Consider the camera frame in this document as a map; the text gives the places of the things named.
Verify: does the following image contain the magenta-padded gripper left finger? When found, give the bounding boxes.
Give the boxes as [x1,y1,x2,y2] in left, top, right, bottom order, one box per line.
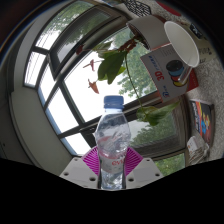
[59,146,101,190]

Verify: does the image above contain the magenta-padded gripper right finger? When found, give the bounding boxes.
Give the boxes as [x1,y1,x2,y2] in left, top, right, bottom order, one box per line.
[122,146,164,190]

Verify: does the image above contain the clear plastic water bottle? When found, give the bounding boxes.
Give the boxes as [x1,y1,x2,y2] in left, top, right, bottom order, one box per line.
[94,95,132,191]

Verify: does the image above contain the brown framed bay window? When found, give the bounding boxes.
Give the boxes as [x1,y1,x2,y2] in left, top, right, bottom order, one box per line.
[23,0,188,178]

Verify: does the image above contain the red and white filament box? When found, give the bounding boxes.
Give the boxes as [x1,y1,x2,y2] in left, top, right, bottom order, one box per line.
[139,43,200,103]

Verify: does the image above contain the potted plant in white pot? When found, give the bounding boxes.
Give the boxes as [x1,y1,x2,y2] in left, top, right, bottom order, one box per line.
[75,14,182,128]

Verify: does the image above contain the white mug with black print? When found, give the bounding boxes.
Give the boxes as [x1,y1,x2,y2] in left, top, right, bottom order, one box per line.
[163,20,215,70]

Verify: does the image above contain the flat round red coaster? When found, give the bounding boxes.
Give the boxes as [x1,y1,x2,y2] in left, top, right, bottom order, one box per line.
[156,0,183,16]

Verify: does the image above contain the coiled white power cable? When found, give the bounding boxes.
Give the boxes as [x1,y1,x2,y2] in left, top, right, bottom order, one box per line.
[191,143,210,162]

